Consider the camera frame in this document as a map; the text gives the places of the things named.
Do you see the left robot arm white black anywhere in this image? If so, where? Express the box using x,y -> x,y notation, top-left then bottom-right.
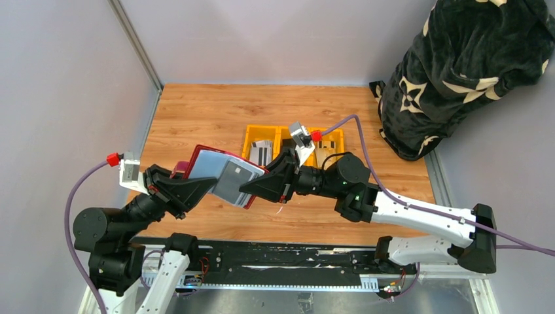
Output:
69,165 -> 218,313

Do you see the black patterned blanket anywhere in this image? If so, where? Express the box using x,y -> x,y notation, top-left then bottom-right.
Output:
369,1 -> 554,161

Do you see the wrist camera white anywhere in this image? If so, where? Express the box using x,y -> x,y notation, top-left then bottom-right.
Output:
119,151 -> 148,194
288,121 -> 315,166

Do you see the right yellow bin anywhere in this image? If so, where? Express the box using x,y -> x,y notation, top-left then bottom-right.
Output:
305,128 -> 345,167

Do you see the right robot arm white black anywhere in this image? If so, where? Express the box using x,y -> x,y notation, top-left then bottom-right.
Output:
240,149 -> 497,274

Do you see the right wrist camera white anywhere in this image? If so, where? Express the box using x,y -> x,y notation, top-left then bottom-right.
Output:
288,121 -> 315,166

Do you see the red card holder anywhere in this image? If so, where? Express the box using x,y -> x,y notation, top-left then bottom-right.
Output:
170,145 -> 268,209

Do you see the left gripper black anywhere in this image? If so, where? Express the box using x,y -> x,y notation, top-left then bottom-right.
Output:
120,160 -> 217,240

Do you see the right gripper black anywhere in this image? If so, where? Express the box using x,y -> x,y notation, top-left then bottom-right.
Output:
240,149 -> 342,206

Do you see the middle yellow bin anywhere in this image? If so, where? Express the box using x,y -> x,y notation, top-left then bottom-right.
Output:
273,126 -> 317,167

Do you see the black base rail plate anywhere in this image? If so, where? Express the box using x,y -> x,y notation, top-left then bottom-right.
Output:
177,239 -> 417,292

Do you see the gold cards stack in bin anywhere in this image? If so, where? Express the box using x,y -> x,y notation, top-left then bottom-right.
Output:
315,141 -> 337,167

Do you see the aluminium frame post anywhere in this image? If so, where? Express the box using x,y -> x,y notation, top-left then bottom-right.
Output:
107,0 -> 164,95

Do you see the white striped cards stack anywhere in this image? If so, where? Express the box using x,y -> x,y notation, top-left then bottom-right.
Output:
249,140 -> 273,167

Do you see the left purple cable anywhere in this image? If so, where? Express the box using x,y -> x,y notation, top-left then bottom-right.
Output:
63,152 -> 121,314

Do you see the grey credit card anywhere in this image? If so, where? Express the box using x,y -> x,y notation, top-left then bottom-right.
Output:
212,160 -> 265,207

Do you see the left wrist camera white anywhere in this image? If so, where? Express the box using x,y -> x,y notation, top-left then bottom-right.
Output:
119,151 -> 148,194

